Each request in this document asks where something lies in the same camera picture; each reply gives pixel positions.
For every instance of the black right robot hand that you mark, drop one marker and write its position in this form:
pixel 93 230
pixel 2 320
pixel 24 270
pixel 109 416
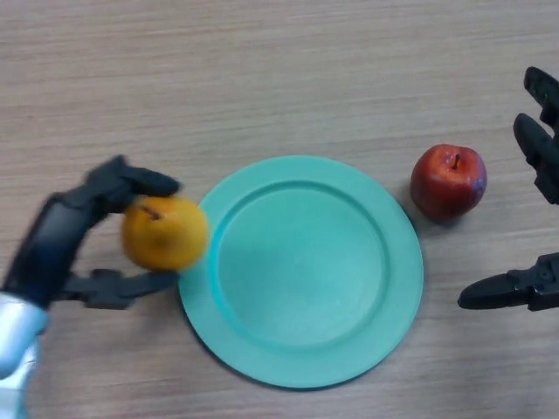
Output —
pixel 543 148

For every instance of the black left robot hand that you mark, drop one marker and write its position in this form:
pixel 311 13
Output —
pixel 52 244

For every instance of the yellow pear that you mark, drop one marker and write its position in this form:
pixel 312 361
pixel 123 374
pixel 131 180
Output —
pixel 163 233

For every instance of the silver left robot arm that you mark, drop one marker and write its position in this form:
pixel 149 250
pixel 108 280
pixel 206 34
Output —
pixel 17 345

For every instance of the green round plate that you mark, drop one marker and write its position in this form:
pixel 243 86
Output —
pixel 308 279

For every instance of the red apple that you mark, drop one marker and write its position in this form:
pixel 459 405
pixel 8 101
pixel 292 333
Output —
pixel 447 181

